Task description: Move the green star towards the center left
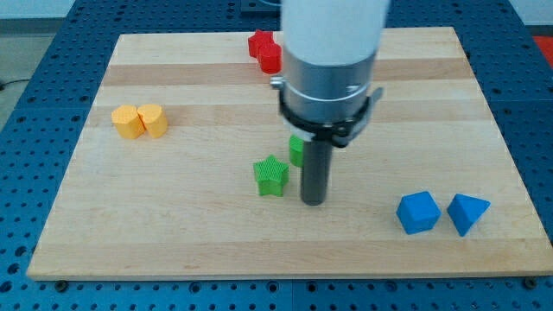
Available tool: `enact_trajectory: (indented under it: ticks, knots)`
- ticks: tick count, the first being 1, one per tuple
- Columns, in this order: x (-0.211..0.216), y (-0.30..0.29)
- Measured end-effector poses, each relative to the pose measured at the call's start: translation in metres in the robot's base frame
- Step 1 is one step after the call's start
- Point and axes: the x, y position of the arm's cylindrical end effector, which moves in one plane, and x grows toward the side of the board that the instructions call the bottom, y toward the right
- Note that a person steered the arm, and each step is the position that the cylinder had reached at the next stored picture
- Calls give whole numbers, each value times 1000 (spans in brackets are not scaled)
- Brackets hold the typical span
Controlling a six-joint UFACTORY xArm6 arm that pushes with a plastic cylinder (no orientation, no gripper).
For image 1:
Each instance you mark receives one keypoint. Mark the red star block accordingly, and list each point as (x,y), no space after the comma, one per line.
(257,40)

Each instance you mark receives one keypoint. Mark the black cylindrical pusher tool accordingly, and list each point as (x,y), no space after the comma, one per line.
(317,157)

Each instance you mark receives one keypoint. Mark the green block behind tool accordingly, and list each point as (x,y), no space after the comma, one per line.
(296,151)

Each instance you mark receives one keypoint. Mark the yellow rounded block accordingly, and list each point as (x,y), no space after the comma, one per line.
(154,119)

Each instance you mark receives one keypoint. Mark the green star block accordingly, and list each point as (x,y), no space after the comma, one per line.
(271,176)

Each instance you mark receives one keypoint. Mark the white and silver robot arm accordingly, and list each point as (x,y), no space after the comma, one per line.
(329,48)

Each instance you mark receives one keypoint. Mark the blue pyramid block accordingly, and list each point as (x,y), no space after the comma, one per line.
(465,211)

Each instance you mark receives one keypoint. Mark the yellow hexagon block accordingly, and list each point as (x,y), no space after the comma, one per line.
(127,122)

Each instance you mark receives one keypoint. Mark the blue cube block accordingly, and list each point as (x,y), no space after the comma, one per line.
(418,212)

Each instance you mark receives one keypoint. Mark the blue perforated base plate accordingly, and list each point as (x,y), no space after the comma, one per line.
(39,137)

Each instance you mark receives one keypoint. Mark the wooden board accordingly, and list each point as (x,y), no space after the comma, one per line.
(185,206)

